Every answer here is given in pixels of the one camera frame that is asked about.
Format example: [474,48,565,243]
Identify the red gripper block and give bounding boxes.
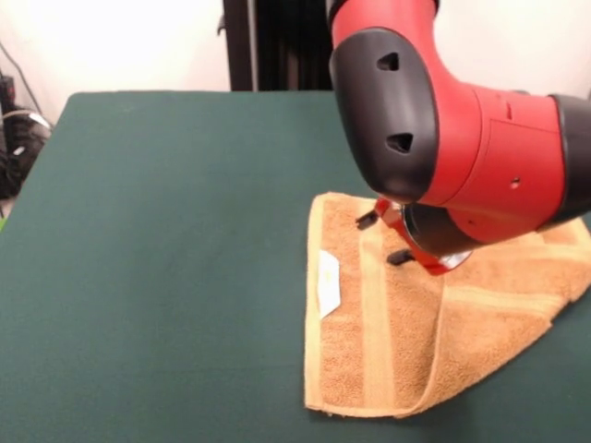
[354,197,452,278]

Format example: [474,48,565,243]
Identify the orange-tan terry towel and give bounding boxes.
[302,191,591,420]

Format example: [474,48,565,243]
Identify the dark green table cloth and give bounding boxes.
[0,90,591,443]

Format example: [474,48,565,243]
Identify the black robot pedestal stand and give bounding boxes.
[214,0,334,91]

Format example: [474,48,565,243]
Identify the black cable bundle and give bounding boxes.
[0,41,53,222]

